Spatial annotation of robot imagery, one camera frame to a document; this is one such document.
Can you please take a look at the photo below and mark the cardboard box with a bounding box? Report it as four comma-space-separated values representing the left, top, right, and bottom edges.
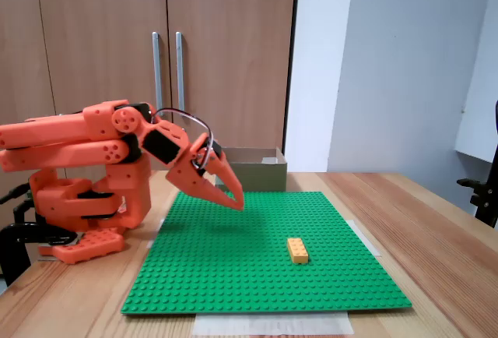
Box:
215, 146, 289, 193

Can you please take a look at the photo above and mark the wide translucent tape strip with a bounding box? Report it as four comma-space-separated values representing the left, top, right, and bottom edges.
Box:
193, 312, 355, 337

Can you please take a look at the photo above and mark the green lego baseplate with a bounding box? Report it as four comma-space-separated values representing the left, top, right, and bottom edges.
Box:
120, 191, 413, 316

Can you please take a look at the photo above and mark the black table clamp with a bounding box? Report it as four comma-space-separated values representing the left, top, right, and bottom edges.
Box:
0, 184, 79, 287

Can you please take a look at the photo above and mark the yellow lego block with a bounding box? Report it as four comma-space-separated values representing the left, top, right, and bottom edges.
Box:
286, 238, 311, 266

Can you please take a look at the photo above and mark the wooden cabinet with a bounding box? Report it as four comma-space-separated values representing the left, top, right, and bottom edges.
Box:
0, 0, 300, 174

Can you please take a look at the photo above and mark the black chair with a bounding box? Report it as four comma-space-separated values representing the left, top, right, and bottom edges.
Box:
457, 99, 498, 230

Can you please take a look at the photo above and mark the white board panel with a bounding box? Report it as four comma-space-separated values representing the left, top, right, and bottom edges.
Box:
454, 0, 498, 164

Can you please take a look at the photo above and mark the metal cabinet handle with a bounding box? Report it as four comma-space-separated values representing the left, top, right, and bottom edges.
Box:
175, 31, 186, 112
152, 31, 164, 110

